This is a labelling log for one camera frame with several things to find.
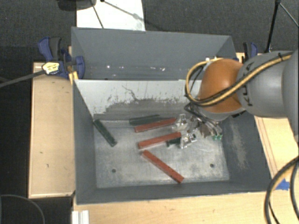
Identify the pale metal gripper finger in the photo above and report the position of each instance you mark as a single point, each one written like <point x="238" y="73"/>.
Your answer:
<point x="181" y="123"/>
<point x="188" y="141"/>

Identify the small black block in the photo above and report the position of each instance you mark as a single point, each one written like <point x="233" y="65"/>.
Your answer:
<point x="173" y="142"/>

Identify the red-brown flat block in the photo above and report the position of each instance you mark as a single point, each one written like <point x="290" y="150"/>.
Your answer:
<point x="156" y="141"/>
<point x="163" y="167"/>
<point x="154" y="125"/>

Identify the dark green flat block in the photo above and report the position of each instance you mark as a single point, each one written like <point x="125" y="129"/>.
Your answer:
<point x="144" y="120"/>
<point x="105" y="133"/>

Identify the grey metal bin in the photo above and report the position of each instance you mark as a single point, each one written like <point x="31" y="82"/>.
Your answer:
<point x="130" y="167"/>

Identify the pale wood board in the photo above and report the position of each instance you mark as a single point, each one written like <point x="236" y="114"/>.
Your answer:
<point x="51" y="134"/>

